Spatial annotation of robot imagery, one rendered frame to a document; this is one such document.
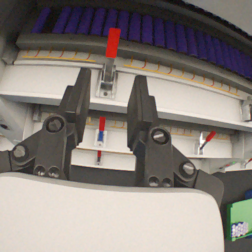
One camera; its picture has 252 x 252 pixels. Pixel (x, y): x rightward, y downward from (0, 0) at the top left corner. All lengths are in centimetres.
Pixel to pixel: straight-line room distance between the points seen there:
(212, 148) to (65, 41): 46
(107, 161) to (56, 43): 44
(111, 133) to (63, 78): 21
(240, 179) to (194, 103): 82
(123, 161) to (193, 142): 26
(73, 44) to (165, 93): 15
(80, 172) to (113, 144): 31
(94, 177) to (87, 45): 54
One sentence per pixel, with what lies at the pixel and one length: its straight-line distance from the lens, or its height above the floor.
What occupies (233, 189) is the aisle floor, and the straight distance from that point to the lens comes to 98.
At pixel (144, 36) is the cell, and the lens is 26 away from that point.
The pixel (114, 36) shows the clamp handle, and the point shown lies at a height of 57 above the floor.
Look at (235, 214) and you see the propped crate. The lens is 96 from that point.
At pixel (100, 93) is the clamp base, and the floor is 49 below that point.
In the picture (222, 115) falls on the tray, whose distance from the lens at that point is 30.
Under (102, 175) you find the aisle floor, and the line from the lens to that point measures 68.
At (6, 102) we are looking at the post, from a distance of 32.
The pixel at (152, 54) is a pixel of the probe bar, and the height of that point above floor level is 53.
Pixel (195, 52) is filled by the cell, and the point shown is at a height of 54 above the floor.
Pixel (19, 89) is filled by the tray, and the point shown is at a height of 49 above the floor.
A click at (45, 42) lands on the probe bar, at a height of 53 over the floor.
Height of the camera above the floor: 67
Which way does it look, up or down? 60 degrees down
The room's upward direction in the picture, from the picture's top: 21 degrees clockwise
